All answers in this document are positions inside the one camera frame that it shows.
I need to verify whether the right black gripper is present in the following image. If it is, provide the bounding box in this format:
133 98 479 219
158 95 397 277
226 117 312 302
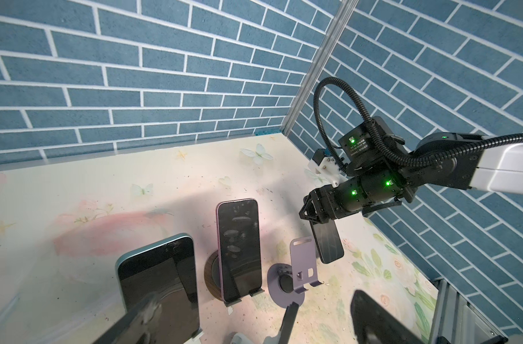
299 169 416 224

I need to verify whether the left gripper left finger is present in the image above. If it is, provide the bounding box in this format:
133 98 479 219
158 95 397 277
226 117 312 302
94 292 162 344

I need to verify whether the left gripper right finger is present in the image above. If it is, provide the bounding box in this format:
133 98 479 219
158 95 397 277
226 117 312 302
277 302 300 344

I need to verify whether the white stand front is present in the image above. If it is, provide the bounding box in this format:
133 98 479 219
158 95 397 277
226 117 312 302
230 332 281 344

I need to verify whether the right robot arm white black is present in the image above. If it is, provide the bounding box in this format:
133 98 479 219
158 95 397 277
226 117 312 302
300 134 523 224

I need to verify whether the dark round phone stand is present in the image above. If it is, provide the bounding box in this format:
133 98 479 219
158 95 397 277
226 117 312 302
204 251 224 302

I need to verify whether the phone on dark round stand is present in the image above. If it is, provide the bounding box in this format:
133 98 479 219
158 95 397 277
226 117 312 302
216 199 262 304

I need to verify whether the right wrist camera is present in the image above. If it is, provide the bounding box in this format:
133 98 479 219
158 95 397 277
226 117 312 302
337 116 408 177

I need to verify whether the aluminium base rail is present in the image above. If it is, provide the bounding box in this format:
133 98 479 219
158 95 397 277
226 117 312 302
428 278 523 344

